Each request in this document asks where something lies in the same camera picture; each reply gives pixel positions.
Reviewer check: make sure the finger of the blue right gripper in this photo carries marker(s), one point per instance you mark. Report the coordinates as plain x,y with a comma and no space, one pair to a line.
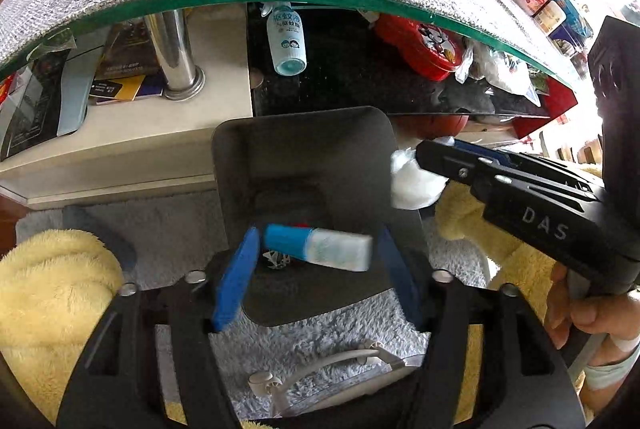
458,165
477,150

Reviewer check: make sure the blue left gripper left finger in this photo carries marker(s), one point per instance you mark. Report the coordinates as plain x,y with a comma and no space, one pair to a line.
231,288

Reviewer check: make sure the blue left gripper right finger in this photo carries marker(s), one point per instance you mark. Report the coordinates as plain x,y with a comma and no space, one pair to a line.
397,260

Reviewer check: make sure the white tissue wad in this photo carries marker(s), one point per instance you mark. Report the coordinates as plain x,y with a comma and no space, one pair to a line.
412,187

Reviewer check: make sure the blue white tube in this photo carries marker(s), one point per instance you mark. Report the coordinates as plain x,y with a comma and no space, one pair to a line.
338,250

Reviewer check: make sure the black trash bin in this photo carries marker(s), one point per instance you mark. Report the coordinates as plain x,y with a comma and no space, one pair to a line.
327,169

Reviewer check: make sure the person's right hand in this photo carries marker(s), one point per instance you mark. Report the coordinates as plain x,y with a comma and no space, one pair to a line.
616,316

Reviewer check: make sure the red cartoon tin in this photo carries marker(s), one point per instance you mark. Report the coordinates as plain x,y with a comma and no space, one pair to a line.
430,51

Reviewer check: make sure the cream small bottle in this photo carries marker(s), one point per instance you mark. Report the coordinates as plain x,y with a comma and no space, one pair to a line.
549,17

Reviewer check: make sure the yellow fluffy cushion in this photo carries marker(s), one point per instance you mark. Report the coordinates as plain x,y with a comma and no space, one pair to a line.
55,286

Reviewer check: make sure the blue white bottle on shelf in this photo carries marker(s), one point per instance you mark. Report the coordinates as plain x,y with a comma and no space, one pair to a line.
286,38

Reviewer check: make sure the chrome table leg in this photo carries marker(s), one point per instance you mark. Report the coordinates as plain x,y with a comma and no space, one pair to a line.
171,43

